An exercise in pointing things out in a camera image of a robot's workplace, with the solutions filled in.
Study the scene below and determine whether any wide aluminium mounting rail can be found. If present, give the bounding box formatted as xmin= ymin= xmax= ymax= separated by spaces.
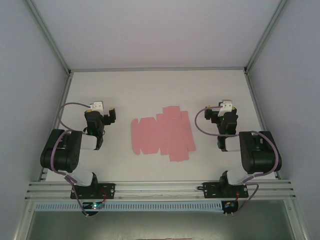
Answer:
xmin=24 ymin=179 xmax=297 ymax=201

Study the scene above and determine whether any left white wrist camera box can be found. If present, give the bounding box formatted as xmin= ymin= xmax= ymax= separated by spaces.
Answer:
xmin=89 ymin=100 xmax=105 ymax=113

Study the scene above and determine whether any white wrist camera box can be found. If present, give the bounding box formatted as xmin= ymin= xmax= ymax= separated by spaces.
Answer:
xmin=217 ymin=99 xmax=234 ymax=118
xmin=89 ymin=100 xmax=105 ymax=113

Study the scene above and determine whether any pink paper box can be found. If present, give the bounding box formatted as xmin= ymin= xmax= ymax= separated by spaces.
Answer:
xmin=130 ymin=105 xmax=197 ymax=163

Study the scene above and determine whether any aluminium frame crossbar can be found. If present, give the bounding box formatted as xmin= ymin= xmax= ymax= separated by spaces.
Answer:
xmin=68 ymin=65 xmax=247 ymax=74

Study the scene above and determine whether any aluminium frame post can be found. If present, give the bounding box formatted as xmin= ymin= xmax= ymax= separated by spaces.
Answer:
xmin=243 ymin=0 xmax=291 ymax=75
xmin=24 ymin=0 xmax=73 ymax=75

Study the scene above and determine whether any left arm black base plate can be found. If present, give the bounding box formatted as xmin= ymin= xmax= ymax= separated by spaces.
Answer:
xmin=70 ymin=182 xmax=116 ymax=200

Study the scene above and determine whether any aluminium frame leg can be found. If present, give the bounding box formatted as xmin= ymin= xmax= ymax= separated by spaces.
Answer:
xmin=13 ymin=199 xmax=36 ymax=240
xmin=284 ymin=199 xmax=310 ymax=240

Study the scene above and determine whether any grey metal lower panel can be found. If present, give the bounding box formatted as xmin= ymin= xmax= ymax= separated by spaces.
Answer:
xmin=24 ymin=211 xmax=301 ymax=240

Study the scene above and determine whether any white slotted cable duct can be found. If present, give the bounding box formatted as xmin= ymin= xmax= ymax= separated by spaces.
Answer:
xmin=34 ymin=201 xmax=223 ymax=212

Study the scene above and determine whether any aluminium table side rail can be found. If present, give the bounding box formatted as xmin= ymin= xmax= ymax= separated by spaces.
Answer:
xmin=37 ymin=72 xmax=74 ymax=181
xmin=243 ymin=71 xmax=283 ymax=180

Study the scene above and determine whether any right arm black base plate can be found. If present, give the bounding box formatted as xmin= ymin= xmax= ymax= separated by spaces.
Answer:
xmin=202 ymin=181 xmax=249 ymax=200

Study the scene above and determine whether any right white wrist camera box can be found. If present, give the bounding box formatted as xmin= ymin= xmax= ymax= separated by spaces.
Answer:
xmin=217 ymin=99 xmax=234 ymax=118

